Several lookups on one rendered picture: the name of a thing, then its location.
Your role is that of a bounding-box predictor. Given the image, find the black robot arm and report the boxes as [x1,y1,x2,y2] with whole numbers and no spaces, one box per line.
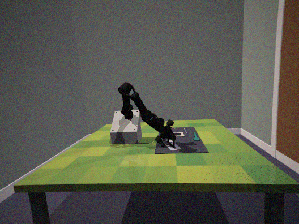
[118,82,170,136]

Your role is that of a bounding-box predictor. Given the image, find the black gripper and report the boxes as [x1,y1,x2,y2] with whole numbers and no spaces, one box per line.
[155,119,174,143]

